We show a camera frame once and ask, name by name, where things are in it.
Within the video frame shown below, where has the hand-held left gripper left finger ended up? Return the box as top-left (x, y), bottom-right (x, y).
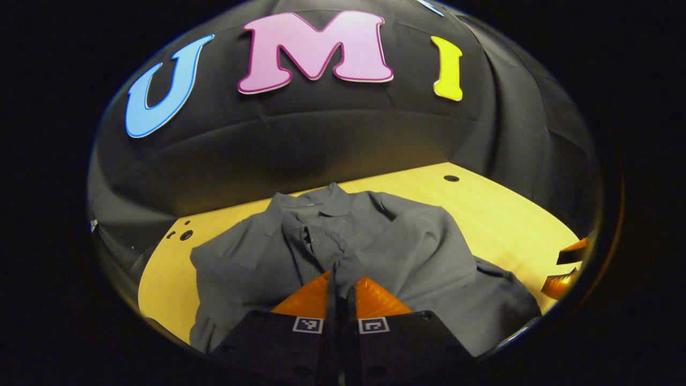
top-left (206, 268), bottom-right (338, 386)

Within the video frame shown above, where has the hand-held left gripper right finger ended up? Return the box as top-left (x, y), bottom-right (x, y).
top-left (346, 276), bottom-right (475, 386)

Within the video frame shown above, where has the black backdrop cloth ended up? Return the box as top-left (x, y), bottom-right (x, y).
top-left (87, 0), bottom-right (601, 279)

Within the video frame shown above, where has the grey collared button shirt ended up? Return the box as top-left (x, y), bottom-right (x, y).
top-left (189, 182), bottom-right (542, 357)

